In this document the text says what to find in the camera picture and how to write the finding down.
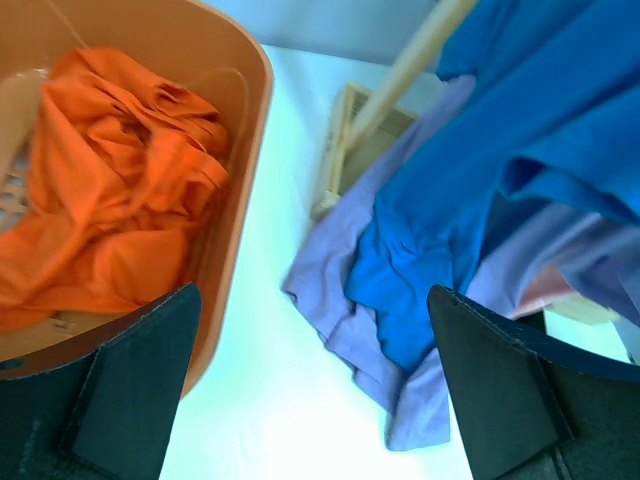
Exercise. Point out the pink t shirt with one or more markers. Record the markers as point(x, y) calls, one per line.
point(548, 287)

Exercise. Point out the lilac t shirt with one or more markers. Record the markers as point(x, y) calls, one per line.
point(377, 322)

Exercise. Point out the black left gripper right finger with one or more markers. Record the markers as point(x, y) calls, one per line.
point(530, 406)

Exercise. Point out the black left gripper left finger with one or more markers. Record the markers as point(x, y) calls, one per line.
point(100, 405)

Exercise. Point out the wooden clothes rack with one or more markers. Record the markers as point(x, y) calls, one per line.
point(365, 122)

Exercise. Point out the orange plastic basket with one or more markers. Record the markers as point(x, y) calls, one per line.
point(187, 42)

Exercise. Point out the blue t shirt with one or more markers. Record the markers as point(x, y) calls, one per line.
point(554, 114)

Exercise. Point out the orange t shirt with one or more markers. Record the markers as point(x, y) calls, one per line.
point(125, 169)

